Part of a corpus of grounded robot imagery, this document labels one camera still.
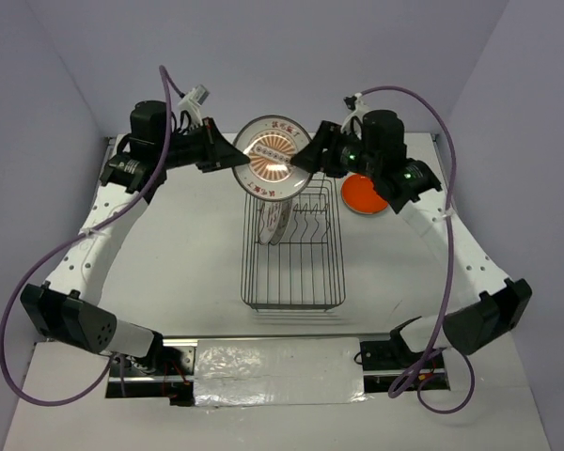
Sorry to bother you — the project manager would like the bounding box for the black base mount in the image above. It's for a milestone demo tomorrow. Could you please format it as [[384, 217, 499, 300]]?
[[105, 344, 196, 407], [353, 333, 450, 394]]

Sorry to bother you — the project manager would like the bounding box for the white plate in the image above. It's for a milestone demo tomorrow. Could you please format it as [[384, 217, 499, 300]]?
[[270, 200, 293, 245], [258, 202, 282, 244]]

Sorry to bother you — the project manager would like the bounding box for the black base mount left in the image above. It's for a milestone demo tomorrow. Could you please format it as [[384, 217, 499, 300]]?
[[105, 344, 196, 407]]

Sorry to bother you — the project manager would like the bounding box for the orange plate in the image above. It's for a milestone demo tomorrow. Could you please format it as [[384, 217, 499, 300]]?
[[340, 174, 389, 215]]

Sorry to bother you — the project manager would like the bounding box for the grey wire dish rack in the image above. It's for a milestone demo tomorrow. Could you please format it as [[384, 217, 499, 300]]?
[[240, 178, 346, 311]]

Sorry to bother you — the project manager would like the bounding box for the purple cable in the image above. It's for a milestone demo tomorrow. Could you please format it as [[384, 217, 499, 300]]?
[[2, 64, 180, 406], [360, 86, 475, 414]]

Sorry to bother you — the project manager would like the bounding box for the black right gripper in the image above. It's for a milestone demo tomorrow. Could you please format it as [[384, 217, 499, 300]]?
[[289, 119, 380, 179]]

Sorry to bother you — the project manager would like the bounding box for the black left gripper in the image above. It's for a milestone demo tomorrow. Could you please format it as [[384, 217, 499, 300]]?
[[156, 117, 247, 173]]

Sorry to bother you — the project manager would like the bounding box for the silver foil tape panel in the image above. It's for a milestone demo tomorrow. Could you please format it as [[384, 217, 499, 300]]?
[[194, 337, 367, 407]]

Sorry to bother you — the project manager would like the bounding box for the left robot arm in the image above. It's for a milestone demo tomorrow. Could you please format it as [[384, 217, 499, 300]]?
[[20, 95, 318, 375]]

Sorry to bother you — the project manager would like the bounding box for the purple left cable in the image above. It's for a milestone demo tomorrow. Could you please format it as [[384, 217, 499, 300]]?
[[2, 64, 180, 406]]

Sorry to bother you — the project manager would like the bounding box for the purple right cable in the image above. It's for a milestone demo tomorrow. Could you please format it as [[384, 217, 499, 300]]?
[[360, 86, 475, 414]]

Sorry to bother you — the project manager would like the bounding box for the white plate outermost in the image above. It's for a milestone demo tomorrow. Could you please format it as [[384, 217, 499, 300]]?
[[233, 115, 312, 202]]

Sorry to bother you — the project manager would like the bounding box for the black base mount right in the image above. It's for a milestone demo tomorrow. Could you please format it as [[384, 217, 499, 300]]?
[[353, 333, 450, 394]]

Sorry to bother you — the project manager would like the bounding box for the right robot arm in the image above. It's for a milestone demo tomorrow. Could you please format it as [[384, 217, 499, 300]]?
[[320, 110, 532, 367]]

